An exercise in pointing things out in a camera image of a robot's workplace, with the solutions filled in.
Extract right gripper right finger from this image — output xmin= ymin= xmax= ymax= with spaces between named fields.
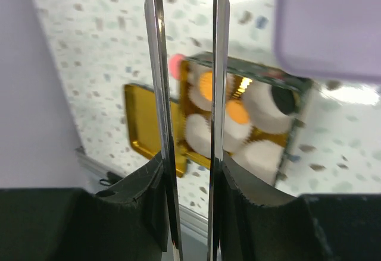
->
xmin=220 ymin=155 xmax=380 ymax=260

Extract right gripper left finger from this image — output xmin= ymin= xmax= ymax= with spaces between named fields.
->
xmin=1 ymin=155 xmax=168 ymax=260

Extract green cookie tin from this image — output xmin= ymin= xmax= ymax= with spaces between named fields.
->
xmin=177 ymin=52 xmax=313 ymax=185

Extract gold tin lid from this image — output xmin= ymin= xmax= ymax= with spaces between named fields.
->
xmin=124 ymin=84 xmax=186 ymax=177

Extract black sandwich cookie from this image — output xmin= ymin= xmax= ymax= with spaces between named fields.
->
xmin=271 ymin=86 xmax=296 ymax=115

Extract round orange cookie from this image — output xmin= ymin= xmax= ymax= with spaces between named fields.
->
xmin=198 ymin=71 xmax=213 ymax=102

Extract pink round cookie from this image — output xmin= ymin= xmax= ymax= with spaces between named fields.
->
xmin=168 ymin=54 xmax=185 ymax=80

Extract metal tongs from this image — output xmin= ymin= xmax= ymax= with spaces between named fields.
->
xmin=144 ymin=0 xmax=230 ymax=260

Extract white paper cup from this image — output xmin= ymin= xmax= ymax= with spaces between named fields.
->
xmin=242 ymin=81 xmax=296 ymax=134
xmin=223 ymin=111 xmax=252 ymax=153
xmin=187 ymin=63 xmax=213 ymax=112
xmin=185 ymin=114 xmax=211 ymax=158

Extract purple tray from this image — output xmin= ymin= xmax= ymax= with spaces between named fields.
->
xmin=273 ymin=0 xmax=380 ymax=83

